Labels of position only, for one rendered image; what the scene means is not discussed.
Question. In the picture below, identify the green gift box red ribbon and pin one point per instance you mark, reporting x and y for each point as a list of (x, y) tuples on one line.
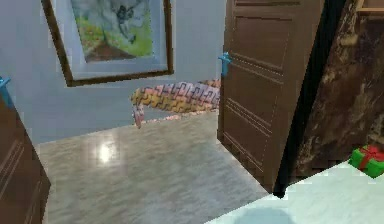
[(368, 160)]

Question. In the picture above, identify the brown framed wall picture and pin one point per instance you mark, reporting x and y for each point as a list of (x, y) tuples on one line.
[(113, 36)]

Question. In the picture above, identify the brown room door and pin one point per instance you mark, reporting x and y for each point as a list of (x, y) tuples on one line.
[(16, 166), (263, 83)]

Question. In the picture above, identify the mottled brown cupboard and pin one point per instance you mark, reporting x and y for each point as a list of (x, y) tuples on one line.
[(346, 90)]

